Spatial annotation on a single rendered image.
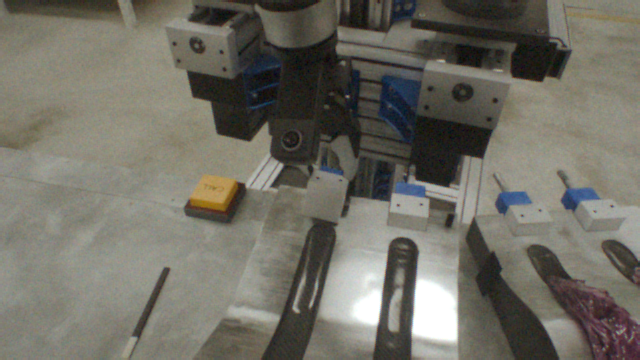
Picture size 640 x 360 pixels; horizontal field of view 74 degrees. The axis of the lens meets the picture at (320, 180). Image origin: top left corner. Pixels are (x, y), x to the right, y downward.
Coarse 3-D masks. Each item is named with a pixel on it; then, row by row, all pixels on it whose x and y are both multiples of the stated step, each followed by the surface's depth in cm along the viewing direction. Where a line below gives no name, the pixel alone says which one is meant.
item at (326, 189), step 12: (324, 168) 62; (336, 168) 65; (312, 180) 56; (324, 180) 57; (336, 180) 57; (312, 192) 57; (324, 192) 56; (336, 192) 56; (312, 204) 57; (324, 204) 57; (336, 204) 57; (312, 216) 58; (324, 216) 58; (336, 216) 58
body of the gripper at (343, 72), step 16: (336, 32) 43; (272, 48) 44; (320, 48) 42; (336, 64) 50; (352, 64) 52; (336, 80) 48; (352, 80) 53; (336, 96) 47; (352, 96) 53; (336, 112) 47; (336, 128) 49
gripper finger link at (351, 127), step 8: (344, 112) 49; (352, 112) 49; (344, 120) 49; (352, 120) 49; (344, 128) 49; (352, 128) 49; (360, 128) 50; (352, 136) 50; (360, 136) 51; (352, 144) 51
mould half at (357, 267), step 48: (288, 192) 63; (288, 240) 57; (336, 240) 57; (384, 240) 56; (432, 240) 56; (240, 288) 52; (288, 288) 52; (336, 288) 52; (432, 288) 52; (240, 336) 46; (336, 336) 47; (432, 336) 47
